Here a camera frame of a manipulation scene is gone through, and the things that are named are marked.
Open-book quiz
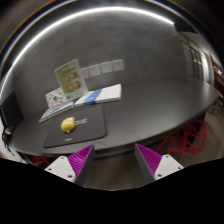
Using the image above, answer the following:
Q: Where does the black bag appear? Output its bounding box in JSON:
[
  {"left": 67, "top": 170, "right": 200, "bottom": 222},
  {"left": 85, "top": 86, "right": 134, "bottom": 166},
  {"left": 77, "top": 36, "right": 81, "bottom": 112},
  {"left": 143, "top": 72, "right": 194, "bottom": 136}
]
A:
[{"left": 1, "top": 124, "right": 14, "bottom": 145}]

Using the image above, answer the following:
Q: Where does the red wire chair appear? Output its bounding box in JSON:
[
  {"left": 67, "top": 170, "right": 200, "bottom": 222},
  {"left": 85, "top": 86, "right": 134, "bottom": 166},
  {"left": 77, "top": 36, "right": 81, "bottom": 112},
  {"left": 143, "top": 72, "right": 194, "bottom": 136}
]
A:
[
  {"left": 155, "top": 119, "right": 208, "bottom": 164},
  {"left": 30, "top": 155, "right": 52, "bottom": 168}
]

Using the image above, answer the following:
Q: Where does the white and blue book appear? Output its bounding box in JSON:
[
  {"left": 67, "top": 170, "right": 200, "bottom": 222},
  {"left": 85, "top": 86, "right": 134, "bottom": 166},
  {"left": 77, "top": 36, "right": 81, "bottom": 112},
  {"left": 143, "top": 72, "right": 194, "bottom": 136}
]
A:
[{"left": 73, "top": 83, "right": 123, "bottom": 108}]

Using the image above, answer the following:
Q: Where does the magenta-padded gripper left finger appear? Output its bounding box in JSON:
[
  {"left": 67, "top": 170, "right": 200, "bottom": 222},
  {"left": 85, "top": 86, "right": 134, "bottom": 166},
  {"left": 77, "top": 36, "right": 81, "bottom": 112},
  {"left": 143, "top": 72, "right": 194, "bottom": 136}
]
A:
[{"left": 44, "top": 144, "right": 97, "bottom": 187}]

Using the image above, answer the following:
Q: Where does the white wall socket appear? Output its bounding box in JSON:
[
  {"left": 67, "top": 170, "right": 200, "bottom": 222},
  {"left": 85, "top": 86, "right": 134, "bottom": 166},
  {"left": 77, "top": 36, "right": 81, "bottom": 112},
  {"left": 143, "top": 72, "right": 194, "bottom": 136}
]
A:
[
  {"left": 100, "top": 61, "right": 114, "bottom": 74},
  {"left": 112, "top": 59, "right": 126, "bottom": 72},
  {"left": 80, "top": 67, "right": 90, "bottom": 79},
  {"left": 88, "top": 64, "right": 102, "bottom": 77}
]

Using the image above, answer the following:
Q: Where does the yellow computer mouse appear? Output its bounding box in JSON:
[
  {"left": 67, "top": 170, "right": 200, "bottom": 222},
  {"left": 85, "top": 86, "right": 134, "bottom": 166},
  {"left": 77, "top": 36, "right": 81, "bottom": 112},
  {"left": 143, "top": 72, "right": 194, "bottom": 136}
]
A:
[{"left": 60, "top": 116, "right": 77, "bottom": 134}]

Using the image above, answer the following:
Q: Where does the dark grey mouse pad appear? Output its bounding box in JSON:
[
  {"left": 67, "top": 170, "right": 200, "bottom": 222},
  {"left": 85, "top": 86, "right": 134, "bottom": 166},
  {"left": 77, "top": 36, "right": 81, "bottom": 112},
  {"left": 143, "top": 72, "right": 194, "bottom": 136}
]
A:
[{"left": 42, "top": 104, "right": 108, "bottom": 149}]

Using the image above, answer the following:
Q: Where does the white colourful sticker card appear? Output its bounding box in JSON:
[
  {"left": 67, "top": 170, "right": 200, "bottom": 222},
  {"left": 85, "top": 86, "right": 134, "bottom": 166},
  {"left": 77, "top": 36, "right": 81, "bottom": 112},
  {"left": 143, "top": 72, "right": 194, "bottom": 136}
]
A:
[{"left": 44, "top": 87, "right": 68, "bottom": 110}]

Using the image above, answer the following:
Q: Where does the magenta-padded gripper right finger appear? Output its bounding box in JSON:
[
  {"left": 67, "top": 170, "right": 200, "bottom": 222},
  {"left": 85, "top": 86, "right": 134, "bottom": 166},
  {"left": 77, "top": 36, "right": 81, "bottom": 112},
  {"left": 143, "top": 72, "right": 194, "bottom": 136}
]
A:
[{"left": 133, "top": 143, "right": 185, "bottom": 185}]

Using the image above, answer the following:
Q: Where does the grey striped book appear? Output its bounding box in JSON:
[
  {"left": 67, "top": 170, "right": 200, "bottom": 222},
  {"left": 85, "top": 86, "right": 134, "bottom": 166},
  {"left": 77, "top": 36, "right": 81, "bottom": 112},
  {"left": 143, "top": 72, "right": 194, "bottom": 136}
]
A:
[{"left": 38, "top": 100, "right": 75, "bottom": 125}]

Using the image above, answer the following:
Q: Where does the green menu stand sign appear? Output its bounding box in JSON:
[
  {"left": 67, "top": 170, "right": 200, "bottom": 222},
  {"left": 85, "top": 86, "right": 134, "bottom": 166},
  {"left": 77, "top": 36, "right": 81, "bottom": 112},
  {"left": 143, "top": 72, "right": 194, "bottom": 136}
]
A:
[{"left": 54, "top": 58, "right": 90, "bottom": 101}]

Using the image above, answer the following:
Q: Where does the white ceiling light strip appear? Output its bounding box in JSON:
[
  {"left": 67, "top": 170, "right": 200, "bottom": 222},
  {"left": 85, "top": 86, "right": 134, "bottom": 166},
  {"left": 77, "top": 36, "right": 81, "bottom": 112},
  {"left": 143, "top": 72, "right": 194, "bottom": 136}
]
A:
[{"left": 0, "top": 5, "right": 176, "bottom": 98}]

